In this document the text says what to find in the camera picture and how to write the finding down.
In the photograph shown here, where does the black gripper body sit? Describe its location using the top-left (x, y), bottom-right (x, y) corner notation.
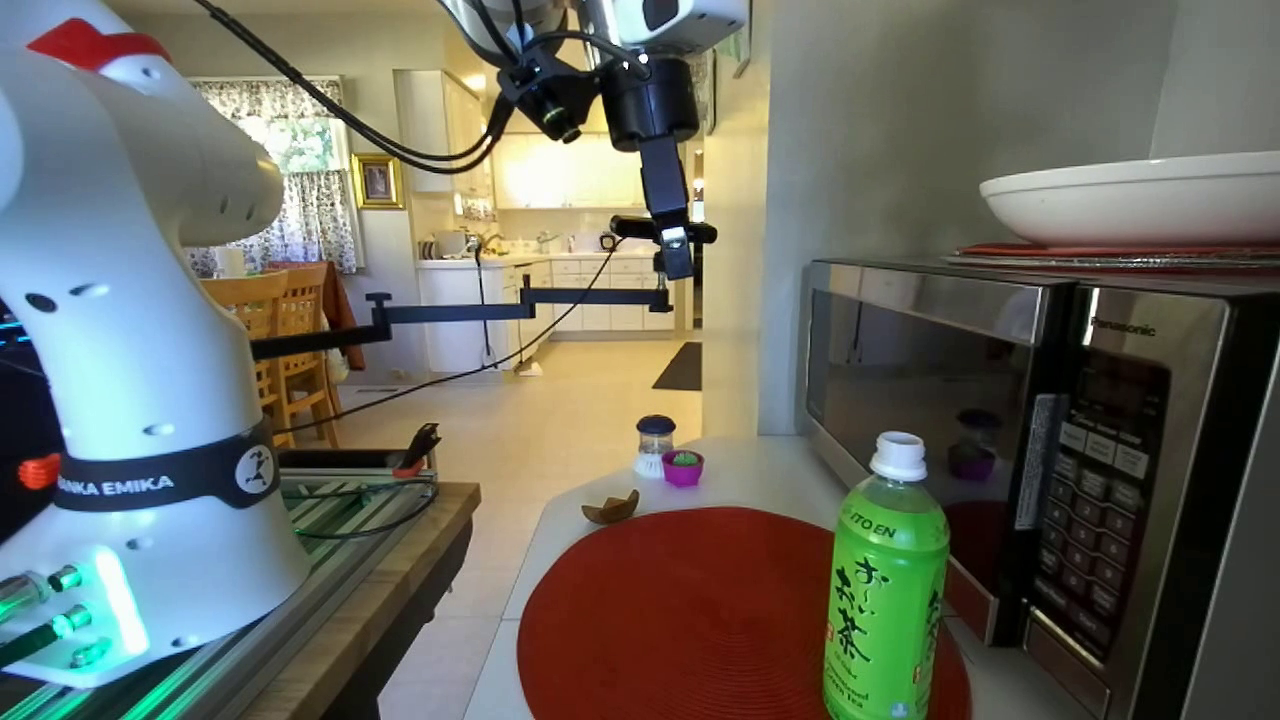
top-left (596, 51), bottom-right (705, 156)

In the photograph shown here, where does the stainless steel microwave door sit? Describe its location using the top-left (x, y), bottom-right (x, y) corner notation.
top-left (795, 257), bottom-right (1089, 654)

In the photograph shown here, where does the white kitchen counter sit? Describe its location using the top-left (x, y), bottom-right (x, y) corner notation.
top-left (415, 250), bottom-right (701, 381)

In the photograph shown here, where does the dark floor mat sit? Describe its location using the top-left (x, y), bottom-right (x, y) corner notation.
top-left (648, 340), bottom-right (708, 397)

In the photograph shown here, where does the small purple cup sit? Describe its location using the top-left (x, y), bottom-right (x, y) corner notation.
top-left (658, 449), bottom-right (708, 492)

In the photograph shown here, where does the white refrigerator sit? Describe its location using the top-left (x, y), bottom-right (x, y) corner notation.
top-left (357, 205), bottom-right (426, 381)

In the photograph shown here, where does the small brown crumpled object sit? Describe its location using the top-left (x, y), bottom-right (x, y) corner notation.
top-left (579, 489), bottom-right (643, 529)

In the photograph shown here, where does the patterned window curtain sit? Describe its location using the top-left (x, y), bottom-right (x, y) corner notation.
top-left (186, 71), bottom-right (367, 282)

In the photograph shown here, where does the black clamp tool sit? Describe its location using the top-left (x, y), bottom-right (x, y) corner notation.
top-left (389, 422), bottom-right (449, 486)

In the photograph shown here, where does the wooden dining chair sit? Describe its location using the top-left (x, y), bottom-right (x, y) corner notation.
top-left (201, 262), bottom-right (352, 451)

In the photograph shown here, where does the round red placemat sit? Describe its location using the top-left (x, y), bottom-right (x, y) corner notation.
top-left (510, 504), bottom-right (977, 720)

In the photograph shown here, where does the red flat mat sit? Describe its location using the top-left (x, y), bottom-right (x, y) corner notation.
top-left (956, 237), bottom-right (1280, 269)

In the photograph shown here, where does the green tea bottle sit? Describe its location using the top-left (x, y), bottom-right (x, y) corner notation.
top-left (820, 428), bottom-right (956, 720)

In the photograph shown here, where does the white shallow bowl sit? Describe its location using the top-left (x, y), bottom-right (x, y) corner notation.
top-left (977, 149), bottom-right (1280, 250)

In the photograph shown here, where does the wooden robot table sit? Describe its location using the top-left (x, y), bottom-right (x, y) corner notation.
top-left (0, 451), bottom-right (483, 720)

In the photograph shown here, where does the black camera on mount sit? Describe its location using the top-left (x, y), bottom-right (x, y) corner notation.
top-left (607, 211), bottom-right (718, 284)

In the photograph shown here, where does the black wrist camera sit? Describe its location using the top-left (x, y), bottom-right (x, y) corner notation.
top-left (497, 51), bottom-right (601, 149)

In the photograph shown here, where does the thin black camera cable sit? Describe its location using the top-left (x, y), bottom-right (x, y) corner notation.
top-left (294, 237), bottom-right (623, 435)

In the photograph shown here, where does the small framed wall picture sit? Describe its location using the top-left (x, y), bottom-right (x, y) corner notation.
top-left (352, 153), bottom-right (403, 211)

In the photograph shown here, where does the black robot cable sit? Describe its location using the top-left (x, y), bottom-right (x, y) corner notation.
top-left (197, 0), bottom-right (519, 180)

